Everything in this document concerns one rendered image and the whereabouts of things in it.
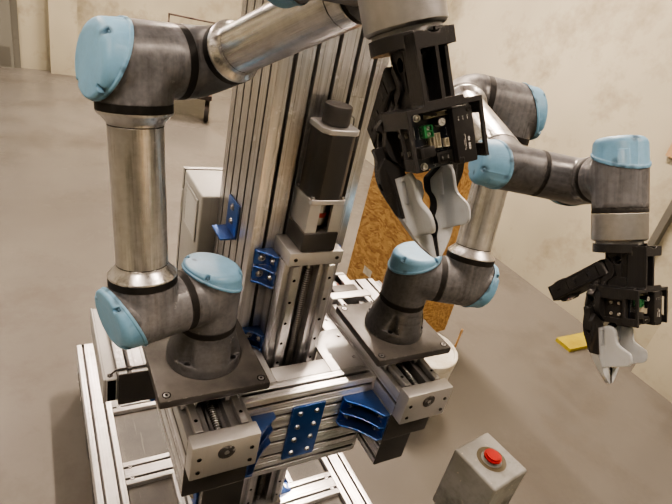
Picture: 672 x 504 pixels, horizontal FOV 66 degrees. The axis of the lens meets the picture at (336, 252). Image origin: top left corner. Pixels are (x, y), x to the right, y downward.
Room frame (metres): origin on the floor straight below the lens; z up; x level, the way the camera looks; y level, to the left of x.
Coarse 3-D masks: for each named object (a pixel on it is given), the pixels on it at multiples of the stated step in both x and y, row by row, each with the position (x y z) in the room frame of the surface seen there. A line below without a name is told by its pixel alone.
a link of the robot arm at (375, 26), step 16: (368, 0) 0.48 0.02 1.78; (384, 0) 0.47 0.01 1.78; (400, 0) 0.47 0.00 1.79; (416, 0) 0.47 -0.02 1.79; (432, 0) 0.48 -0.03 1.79; (368, 16) 0.48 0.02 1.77; (384, 16) 0.47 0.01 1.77; (400, 16) 0.47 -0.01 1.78; (416, 16) 0.47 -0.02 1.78; (432, 16) 0.47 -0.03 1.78; (448, 16) 0.50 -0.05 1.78; (368, 32) 0.48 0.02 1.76; (384, 32) 0.48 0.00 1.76; (400, 32) 0.47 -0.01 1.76
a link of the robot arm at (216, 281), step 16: (192, 256) 0.85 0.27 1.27; (208, 256) 0.87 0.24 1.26; (192, 272) 0.80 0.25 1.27; (208, 272) 0.81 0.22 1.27; (224, 272) 0.83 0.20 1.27; (240, 272) 0.86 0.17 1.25; (192, 288) 0.78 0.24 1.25; (208, 288) 0.79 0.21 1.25; (224, 288) 0.81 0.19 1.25; (240, 288) 0.85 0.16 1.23; (192, 304) 0.76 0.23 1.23; (208, 304) 0.78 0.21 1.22; (224, 304) 0.81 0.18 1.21; (208, 320) 0.79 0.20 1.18; (224, 320) 0.81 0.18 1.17
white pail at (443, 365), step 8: (448, 344) 2.09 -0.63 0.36; (456, 344) 2.08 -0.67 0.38; (456, 352) 2.03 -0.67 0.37; (432, 360) 1.94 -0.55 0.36; (440, 360) 1.95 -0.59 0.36; (448, 360) 1.97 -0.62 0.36; (456, 360) 1.97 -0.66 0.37; (432, 368) 1.87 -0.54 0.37; (440, 368) 1.89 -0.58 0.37; (448, 368) 1.91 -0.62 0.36; (440, 376) 1.89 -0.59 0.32; (448, 376) 1.95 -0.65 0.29
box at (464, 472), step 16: (464, 448) 0.88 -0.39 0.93; (496, 448) 0.90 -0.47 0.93; (448, 464) 0.87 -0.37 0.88; (464, 464) 0.84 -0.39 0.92; (480, 464) 0.84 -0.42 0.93; (496, 464) 0.85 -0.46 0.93; (512, 464) 0.86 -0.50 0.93; (448, 480) 0.86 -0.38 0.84; (464, 480) 0.83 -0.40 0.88; (480, 480) 0.81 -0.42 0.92; (496, 480) 0.81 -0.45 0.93; (512, 480) 0.82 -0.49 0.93; (448, 496) 0.84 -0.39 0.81; (464, 496) 0.82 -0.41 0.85; (480, 496) 0.80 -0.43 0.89; (496, 496) 0.79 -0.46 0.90; (512, 496) 0.86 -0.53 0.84
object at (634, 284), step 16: (608, 256) 0.72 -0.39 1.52; (624, 256) 0.70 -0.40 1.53; (640, 256) 0.68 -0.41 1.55; (608, 272) 0.71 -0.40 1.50; (624, 272) 0.70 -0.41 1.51; (640, 272) 0.67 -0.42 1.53; (592, 288) 0.70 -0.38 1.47; (608, 288) 0.68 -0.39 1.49; (624, 288) 0.67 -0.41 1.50; (640, 288) 0.66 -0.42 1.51; (656, 288) 0.67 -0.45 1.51; (608, 304) 0.68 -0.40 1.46; (624, 304) 0.66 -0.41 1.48; (640, 304) 0.65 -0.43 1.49; (656, 304) 0.67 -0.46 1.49; (608, 320) 0.67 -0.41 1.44; (624, 320) 0.65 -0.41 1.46; (640, 320) 0.65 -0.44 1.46; (656, 320) 0.66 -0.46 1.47
